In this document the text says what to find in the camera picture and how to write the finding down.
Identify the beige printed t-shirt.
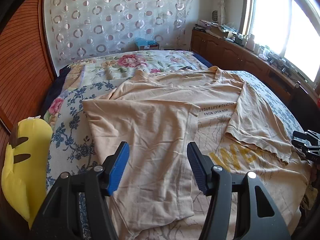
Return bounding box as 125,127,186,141
83,67,311,239

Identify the wooden sideboard cabinet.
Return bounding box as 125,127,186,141
190,29,319,121

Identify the yellow plush toy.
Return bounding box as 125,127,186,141
1,117,53,228

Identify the floral bed quilt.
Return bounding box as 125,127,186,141
43,49,304,240

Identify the white bottle on sideboard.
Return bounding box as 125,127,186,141
246,34,255,51

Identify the window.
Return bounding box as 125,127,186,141
240,0,319,87

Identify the clutter on sideboard top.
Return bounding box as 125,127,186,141
190,20,308,82

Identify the wooden slatted wardrobe door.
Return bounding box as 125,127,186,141
1,0,56,224

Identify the blue item at headboard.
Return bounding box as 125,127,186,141
135,37,159,50

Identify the white circle-patterned curtain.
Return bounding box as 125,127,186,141
44,0,193,67

